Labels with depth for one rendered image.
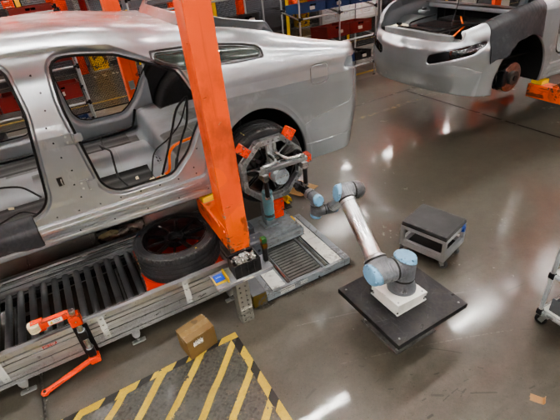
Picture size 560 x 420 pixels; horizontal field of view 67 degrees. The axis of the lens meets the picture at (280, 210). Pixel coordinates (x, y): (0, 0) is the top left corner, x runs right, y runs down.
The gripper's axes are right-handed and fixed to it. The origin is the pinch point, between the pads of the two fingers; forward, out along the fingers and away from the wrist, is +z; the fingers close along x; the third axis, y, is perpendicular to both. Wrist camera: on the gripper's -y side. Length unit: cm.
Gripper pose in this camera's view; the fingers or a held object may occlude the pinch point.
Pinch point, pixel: (294, 182)
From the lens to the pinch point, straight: 360.7
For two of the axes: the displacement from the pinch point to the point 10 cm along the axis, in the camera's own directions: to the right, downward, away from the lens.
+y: 6.8, 3.5, 6.4
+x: 5.5, -8.2, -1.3
